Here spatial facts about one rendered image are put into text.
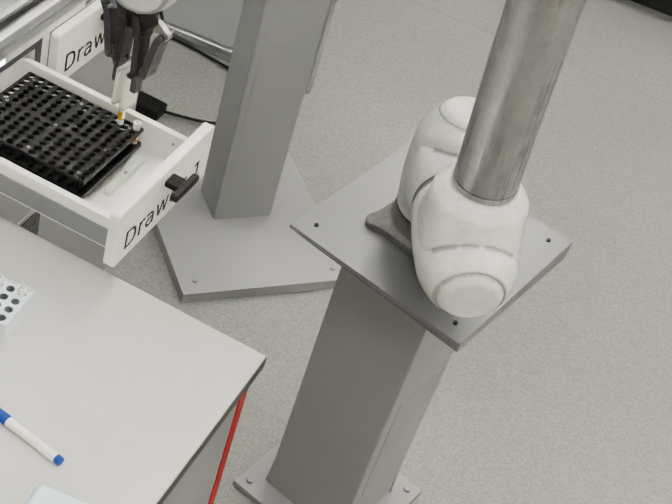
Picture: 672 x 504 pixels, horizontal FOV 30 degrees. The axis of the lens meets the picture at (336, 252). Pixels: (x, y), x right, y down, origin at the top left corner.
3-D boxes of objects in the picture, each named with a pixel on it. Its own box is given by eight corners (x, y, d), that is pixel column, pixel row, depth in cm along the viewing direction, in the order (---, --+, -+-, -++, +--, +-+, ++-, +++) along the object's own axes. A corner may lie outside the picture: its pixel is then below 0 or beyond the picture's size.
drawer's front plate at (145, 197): (204, 175, 213) (215, 124, 206) (111, 269, 192) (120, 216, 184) (195, 170, 213) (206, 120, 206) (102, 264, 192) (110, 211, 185)
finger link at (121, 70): (120, 69, 191) (116, 67, 192) (113, 105, 196) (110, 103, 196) (133, 63, 193) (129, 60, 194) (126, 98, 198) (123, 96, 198)
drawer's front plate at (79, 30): (140, 21, 241) (148, -28, 234) (53, 88, 220) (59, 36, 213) (132, 17, 241) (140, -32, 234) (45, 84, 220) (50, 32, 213)
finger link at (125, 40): (128, 10, 184) (120, 5, 184) (114, 69, 191) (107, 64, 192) (145, 2, 187) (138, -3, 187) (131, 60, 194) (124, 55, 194)
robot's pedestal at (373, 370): (420, 494, 279) (537, 251, 229) (338, 574, 259) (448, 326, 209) (318, 413, 289) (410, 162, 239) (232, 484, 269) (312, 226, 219)
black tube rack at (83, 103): (138, 158, 209) (144, 128, 205) (79, 213, 196) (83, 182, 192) (26, 101, 213) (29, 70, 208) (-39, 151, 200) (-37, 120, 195)
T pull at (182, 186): (199, 180, 199) (200, 174, 198) (175, 205, 194) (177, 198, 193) (179, 170, 200) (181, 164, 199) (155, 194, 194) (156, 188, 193)
